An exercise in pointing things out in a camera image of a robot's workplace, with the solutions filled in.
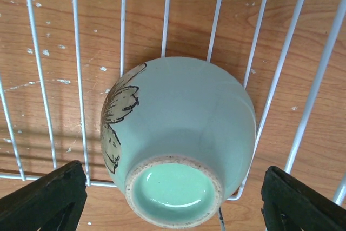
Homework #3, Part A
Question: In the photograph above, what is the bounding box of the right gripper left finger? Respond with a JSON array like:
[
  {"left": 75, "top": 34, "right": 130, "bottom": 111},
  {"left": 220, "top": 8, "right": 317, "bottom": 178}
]
[{"left": 1, "top": 160, "right": 87, "bottom": 230}]

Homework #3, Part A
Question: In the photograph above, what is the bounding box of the white wire dish rack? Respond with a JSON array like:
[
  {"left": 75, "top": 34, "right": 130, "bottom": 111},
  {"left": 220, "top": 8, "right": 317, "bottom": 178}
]
[{"left": 0, "top": 0, "right": 346, "bottom": 231}]

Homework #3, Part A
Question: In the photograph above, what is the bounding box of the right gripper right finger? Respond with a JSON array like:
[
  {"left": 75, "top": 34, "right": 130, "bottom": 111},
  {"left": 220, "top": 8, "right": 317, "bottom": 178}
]
[{"left": 261, "top": 166, "right": 345, "bottom": 230}]

